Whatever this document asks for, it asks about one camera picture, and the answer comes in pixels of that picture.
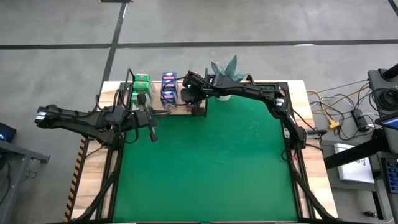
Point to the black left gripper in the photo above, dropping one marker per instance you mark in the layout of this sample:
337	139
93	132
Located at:
136	118

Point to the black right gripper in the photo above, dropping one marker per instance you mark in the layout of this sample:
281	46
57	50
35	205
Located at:
200	88

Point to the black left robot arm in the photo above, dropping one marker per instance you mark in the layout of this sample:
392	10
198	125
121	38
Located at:
77	116

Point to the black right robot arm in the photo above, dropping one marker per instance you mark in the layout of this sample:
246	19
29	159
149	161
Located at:
248	89

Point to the wooden shelf board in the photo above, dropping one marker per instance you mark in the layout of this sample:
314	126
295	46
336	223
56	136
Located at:
183	111

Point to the green plant in white pot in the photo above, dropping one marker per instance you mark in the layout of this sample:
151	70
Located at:
231	67

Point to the green table mat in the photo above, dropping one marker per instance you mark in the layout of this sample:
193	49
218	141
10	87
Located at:
202	171

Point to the black device with blue light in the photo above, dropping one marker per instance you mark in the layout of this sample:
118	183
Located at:
7	132

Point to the gray side table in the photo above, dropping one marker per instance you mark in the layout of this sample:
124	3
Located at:
12	155

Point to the black power adapter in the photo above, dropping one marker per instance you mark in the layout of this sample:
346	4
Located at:
360	119

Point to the black diagonal bar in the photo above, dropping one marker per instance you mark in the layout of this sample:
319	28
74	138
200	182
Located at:
351	154

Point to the white box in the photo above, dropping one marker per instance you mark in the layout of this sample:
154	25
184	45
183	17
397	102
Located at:
354	171

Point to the gray equipment stand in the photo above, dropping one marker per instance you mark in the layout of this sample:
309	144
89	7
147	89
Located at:
377	77

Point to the tablet with blue screen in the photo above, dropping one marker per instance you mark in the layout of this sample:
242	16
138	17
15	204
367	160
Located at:
390	122

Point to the keypad with blue keys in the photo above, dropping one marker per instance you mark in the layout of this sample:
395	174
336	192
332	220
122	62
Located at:
392	175

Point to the black table frame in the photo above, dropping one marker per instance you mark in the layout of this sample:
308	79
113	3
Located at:
115	186

